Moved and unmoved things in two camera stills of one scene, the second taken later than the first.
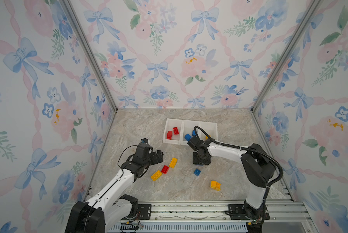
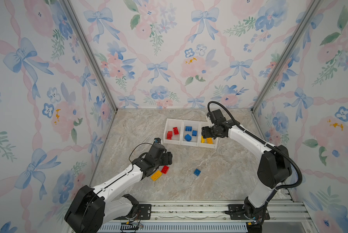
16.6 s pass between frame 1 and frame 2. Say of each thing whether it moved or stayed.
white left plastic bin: stayed
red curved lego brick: stayed
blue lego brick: stayed
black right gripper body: moved
